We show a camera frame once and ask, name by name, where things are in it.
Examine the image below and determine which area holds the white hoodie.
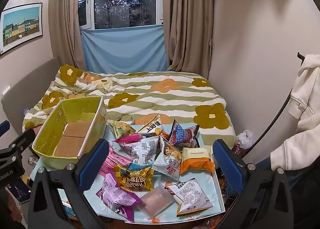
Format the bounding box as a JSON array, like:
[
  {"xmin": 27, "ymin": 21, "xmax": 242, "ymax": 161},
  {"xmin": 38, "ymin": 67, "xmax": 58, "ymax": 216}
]
[{"xmin": 270, "ymin": 54, "xmax": 320, "ymax": 172}]

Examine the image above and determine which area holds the lilac purple snack packet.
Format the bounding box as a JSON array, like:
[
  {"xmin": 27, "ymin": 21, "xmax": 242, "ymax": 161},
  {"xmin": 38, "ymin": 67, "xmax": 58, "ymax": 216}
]
[{"xmin": 96, "ymin": 173, "xmax": 143, "ymax": 222}]

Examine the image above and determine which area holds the white triangular snack packet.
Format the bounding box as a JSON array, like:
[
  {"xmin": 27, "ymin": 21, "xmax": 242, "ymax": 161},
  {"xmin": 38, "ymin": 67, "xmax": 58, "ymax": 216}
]
[{"xmin": 136, "ymin": 113, "xmax": 167, "ymax": 137}]

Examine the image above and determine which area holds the grey padded headboard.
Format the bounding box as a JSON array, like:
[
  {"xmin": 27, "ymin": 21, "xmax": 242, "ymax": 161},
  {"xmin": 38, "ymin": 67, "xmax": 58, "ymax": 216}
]
[{"xmin": 1, "ymin": 56, "xmax": 60, "ymax": 134}]

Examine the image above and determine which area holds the framed houses picture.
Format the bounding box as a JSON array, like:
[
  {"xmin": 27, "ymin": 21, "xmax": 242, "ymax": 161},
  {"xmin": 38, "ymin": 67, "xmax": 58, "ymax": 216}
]
[{"xmin": 0, "ymin": 3, "xmax": 43, "ymax": 56}]

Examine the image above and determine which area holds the yellow cardboard box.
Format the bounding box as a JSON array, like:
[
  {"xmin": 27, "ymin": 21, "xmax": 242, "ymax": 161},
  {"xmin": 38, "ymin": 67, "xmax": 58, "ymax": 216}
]
[{"xmin": 32, "ymin": 96, "xmax": 108, "ymax": 170}]

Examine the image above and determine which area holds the magenta snack packet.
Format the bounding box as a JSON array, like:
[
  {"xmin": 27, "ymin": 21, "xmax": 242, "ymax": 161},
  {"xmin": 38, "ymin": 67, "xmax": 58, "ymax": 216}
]
[{"xmin": 114, "ymin": 134, "xmax": 143, "ymax": 148}]

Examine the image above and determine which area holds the red blue snack packet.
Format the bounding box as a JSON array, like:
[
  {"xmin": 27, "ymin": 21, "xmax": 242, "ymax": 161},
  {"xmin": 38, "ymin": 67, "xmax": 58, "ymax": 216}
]
[{"xmin": 169, "ymin": 118, "xmax": 200, "ymax": 148}]

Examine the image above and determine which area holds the white text snack packet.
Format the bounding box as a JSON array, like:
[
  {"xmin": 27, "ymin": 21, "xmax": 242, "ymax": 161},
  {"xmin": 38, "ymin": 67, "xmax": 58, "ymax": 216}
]
[{"xmin": 124, "ymin": 136, "xmax": 160, "ymax": 166}]

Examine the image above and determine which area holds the translucent pink snack packet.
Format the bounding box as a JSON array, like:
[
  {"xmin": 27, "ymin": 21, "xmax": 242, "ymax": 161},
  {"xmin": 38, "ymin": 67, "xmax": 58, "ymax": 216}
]
[{"xmin": 139, "ymin": 185, "xmax": 174, "ymax": 219}]

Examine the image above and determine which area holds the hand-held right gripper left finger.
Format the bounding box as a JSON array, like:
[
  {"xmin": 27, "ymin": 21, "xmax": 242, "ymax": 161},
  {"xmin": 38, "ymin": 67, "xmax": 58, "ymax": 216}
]
[{"xmin": 27, "ymin": 138, "xmax": 110, "ymax": 229}]

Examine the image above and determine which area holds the green yellow snack packet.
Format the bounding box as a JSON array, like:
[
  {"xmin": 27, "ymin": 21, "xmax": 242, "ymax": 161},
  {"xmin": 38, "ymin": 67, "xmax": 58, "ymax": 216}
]
[{"xmin": 107, "ymin": 120, "xmax": 137, "ymax": 139}]

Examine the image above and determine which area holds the yellow dark snack packet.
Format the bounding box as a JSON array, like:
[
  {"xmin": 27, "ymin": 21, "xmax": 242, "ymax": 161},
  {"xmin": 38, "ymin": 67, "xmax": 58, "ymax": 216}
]
[{"xmin": 114, "ymin": 164, "xmax": 154, "ymax": 192}]

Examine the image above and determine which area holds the pink striped snack packet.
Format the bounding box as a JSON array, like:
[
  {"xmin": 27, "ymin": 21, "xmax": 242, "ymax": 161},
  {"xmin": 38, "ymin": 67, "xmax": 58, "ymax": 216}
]
[{"xmin": 100, "ymin": 144, "xmax": 133, "ymax": 177}]

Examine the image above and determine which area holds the white plastic bag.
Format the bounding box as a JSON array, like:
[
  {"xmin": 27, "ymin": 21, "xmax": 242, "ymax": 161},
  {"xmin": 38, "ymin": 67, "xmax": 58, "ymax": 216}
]
[{"xmin": 236, "ymin": 130, "xmax": 255, "ymax": 149}]

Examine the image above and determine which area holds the black curved stand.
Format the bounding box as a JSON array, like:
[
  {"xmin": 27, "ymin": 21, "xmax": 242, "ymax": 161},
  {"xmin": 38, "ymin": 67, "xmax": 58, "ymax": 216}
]
[{"xmin": 241, "ymin": 53, "xmax": 307, "ymax": 156}]

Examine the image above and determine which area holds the orange white snack packet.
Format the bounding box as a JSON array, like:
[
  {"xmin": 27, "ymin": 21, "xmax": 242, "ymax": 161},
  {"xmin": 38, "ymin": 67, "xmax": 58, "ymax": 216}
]
[{"xmin": 180, "ymin": 145, "xmax": 215, "ymax": 174}]

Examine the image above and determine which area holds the white red snack packet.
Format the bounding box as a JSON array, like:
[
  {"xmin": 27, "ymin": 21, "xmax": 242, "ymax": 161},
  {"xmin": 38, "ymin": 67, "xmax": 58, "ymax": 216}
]
[{"xmin": 165, "ymin": 178, "xmax": 213, "ymax": 217}]

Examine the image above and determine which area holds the daisy print tablecloth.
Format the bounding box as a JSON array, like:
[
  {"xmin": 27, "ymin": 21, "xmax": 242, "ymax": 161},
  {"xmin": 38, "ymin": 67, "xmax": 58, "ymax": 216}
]
[{"xmin": 32, "ymin": 121, "xmax": 224, "ymax": 223}]

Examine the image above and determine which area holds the grey cartoon snack packet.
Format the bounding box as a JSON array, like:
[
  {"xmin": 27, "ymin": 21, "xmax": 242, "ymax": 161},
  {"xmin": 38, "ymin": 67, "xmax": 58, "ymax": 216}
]
[{"xmin": 152, "ymin": 135, "xmax": 183, "ymax": 181}]

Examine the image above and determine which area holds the floral striped blanket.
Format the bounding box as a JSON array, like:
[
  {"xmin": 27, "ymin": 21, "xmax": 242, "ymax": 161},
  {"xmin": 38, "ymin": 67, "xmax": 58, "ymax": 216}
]
[{"xmin": 22, "ymin": 65, "xmax": 237, "ymax": 144}]

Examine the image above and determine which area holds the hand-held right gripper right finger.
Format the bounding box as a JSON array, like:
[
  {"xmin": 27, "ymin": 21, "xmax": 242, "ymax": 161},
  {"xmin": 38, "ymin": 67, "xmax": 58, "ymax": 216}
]
[{"xmin": 212, "ymin": 139, "xmax": 294, "ymax": 229}]

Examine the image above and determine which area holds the beige curtain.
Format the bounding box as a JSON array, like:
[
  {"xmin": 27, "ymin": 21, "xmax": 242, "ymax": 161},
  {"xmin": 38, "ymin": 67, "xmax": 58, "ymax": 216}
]
[
  {"xmin": 49, "ymin": 0, "xmax": 87, "ymax": 72},
  {"xmin": 162, "ymin": 0, "xmax": 215, "ymax": 79}
]

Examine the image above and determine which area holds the light blue cloth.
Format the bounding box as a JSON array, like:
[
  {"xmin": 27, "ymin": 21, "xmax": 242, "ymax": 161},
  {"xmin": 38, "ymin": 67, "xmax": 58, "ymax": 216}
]
[{"xmin": 80, "ymin": 24, "xmax": 168, "ymax": 73}]

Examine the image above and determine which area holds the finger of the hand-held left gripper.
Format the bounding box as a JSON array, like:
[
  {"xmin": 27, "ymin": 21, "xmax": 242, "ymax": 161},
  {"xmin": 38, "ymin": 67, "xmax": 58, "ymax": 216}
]
[
  {"xmin": 0, "ymin": 120, "xmax": 11, "ymax": 135},
  {"xmin": 0, "ymin": 128, "xmax": 37, "ymax": 159}
]

